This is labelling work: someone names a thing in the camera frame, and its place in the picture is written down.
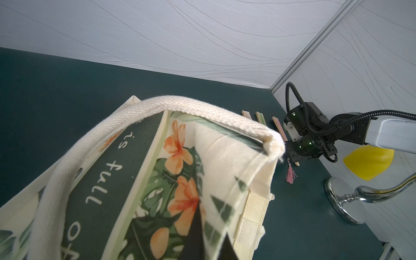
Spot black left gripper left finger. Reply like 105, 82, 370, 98
178, 203, 205, 260

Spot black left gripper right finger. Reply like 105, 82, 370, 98
218, 235, 238, 260

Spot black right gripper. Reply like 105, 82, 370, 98
285, 134, 338, 163

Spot bamboo folding fan pink tassel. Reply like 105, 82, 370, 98
242, 110, 252, 120

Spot cream canvas tote bag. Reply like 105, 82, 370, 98
1, 96, 286, 260

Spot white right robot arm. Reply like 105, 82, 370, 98
284, 82, 416, 163

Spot yellow plastic wine glass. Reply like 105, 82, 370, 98
343, 145, 394, 181

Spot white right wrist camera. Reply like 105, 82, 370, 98
283, 122, 302, 142

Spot chrome wire glass rack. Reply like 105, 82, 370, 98
324, 174, 416, 225

